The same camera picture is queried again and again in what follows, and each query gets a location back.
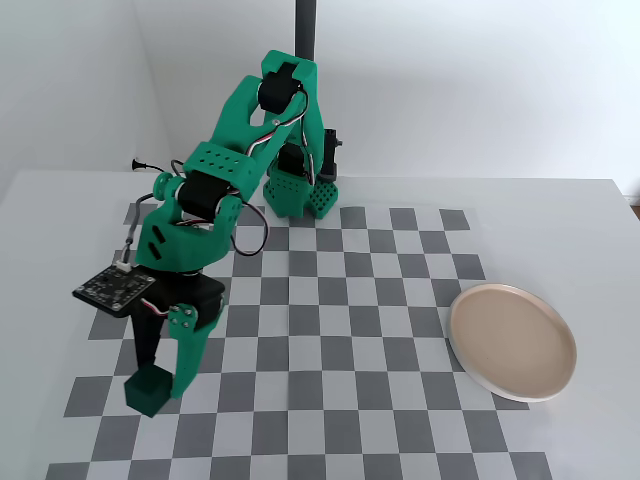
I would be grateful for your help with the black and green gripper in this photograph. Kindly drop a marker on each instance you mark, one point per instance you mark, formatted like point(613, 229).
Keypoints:
point(200, 298)

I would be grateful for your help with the dark green dice cube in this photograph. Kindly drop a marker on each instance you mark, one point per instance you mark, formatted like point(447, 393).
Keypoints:
point(147, 392)

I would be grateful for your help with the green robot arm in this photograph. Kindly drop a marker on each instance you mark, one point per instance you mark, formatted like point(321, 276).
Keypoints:
point(240, 125)

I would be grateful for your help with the beige round plate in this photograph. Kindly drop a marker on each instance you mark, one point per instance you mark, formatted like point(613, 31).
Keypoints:
point(512, 342)

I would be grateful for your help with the grey checkerboard mat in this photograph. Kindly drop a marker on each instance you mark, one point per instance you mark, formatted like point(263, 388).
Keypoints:
point(350, 360)

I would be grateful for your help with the black table clamp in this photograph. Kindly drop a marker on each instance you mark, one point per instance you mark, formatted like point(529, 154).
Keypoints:
point(330, 155)

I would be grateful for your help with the black vertical pole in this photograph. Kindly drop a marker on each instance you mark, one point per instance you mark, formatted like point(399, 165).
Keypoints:
point(305, 25)

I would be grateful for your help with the black wrist camera board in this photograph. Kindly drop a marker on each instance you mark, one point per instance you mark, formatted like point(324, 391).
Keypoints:
point(115, 290)

